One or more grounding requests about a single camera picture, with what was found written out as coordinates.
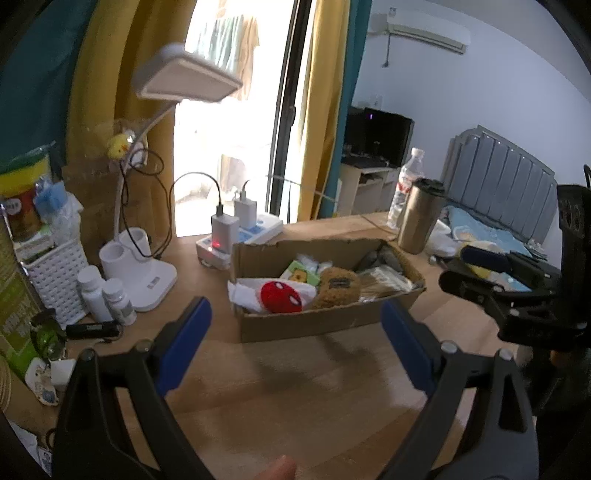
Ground brown plush toy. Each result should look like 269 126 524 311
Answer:
311 268 362 309

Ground grey padded headboard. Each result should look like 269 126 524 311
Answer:
438 124 557 245

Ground yellow plastic bag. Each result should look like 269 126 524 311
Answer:
462 242 499 280

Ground white power strip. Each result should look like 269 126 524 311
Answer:
196 215 284 269

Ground white woven plastic basket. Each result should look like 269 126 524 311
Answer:
21 237 90 324

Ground red plush toy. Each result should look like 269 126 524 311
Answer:
259 279 303 313

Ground jar with yellow lid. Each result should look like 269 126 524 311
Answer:
0 154 52 243

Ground wide teal curtain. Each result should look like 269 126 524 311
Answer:
0 0 100 162

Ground white plug adapter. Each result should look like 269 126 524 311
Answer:
48 359 77 386

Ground narrow teal curtain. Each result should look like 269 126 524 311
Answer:
332 0 372 217

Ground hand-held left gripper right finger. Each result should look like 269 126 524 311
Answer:
379 301 540 480

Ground white cabinet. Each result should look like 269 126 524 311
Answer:
337 157 402 217

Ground brown cardboard box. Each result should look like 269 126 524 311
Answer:
229 237 428 343

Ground brown paper bag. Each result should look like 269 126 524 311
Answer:
62 122 174 252

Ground green wrapped paper cup pack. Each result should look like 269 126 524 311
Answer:
0 215 44 381

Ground cartoon keychain card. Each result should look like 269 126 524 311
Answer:
25 360 61 406

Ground dark green glass object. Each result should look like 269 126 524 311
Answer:
30 311 68 363

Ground white container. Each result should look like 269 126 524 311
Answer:
424 220 458 258

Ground tall white pill bottle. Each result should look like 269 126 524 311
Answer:
76 265 114 322

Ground blue mask pack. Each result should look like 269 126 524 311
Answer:
34 180 70 215

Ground white desk lamp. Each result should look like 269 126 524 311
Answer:
98 42 244 312

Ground clear water bottle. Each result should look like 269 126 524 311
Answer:
387 148 426 230

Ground black sliding door frame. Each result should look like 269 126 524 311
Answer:
265 0 317 222

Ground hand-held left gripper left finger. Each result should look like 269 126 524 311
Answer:
52 296 213 480

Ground person's left hand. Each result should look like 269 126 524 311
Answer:
256 455 298 480

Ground steel tumbler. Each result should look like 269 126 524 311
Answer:
397 179 448 254

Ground white pouch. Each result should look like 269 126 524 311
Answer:
9 422 56 476

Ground hanging clothes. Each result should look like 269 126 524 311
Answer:
185 14 260 100

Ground green white carton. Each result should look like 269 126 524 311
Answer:
14 231 61 264

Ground light blue bedding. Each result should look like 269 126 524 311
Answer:
443 205 550 278

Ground yellow duck toy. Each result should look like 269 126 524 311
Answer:
107 133 134 160

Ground clear cotton swab pack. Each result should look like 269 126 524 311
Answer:
358 267 416 303

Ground white towel cloth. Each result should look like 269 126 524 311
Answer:
227 277 266 312

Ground short white pill bottle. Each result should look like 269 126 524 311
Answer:
102 278 138 326

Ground black power cable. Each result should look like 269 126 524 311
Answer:
120 148 227 259

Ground black stick device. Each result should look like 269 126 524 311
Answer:
65 322 123 341

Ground white air conditioner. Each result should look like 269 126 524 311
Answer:
367 11 472 52

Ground white charger with black plug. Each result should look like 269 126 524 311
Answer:
211 215 240 254

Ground crumpled white plastic bag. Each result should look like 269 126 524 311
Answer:
48 194 86 241

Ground narrow yellow curtain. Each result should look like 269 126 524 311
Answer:
295 0 351 222

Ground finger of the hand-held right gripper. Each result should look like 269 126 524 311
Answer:
438 270 509 320
459 244 563 288

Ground white charging cable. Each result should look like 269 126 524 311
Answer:
241 175 402 241

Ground black television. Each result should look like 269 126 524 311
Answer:
344 106 415 168

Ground wide yellow curtain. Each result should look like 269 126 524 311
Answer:
67 0 197 185

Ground duck print tissue pack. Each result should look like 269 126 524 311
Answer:
280 261 324 287

